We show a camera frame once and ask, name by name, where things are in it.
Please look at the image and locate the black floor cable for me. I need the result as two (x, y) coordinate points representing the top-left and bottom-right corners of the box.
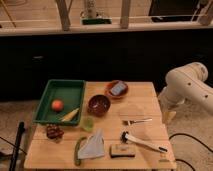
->
(169, 132), (213, 171)

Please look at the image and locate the yellow corn cob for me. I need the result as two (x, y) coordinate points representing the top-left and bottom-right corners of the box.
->
(61, 108), (79, 122)

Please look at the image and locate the blue sponge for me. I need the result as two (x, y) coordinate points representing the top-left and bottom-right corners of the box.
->
(110, 81), (126, 96)

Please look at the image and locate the dark brown bowl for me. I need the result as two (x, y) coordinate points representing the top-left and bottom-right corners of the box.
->
(88, 94), (111, 117)

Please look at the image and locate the green plastic tray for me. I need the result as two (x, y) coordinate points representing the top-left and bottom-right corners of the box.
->
(33, 79), (85, 126)

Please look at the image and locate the green base stand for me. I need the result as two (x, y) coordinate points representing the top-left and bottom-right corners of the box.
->
(82, 18), (112, 25)

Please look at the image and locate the black tripod leg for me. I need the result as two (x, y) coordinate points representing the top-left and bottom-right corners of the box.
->
(9, 122), (25, 171)

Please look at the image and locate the orange plate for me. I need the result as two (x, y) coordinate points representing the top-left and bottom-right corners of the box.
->
(105, 80), (129, 99)

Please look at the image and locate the silver metal fork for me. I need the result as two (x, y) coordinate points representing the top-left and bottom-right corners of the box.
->
(122, 118), (152, 126)

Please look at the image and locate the brown pine cone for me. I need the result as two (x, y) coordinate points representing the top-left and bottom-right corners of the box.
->
(46, 125), (64, 139)

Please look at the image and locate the brown block eraser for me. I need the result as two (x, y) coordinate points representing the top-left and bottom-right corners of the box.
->
(109, 144), (136, 158)

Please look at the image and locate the grey folded cloth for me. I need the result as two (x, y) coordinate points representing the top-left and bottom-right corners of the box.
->
(77, 129), (105, 159)

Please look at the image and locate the orange tomato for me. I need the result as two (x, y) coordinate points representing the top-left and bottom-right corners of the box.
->
(51, 99), (64, 112)

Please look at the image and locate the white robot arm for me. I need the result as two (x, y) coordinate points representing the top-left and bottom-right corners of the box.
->
(158, 62), (213, 124)

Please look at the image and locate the green plastic cup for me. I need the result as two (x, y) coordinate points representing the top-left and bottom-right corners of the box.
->
(82, 116), (94, 132)

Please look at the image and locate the white handled brush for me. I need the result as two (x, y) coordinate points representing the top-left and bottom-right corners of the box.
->
(121, 131), (167, 153)

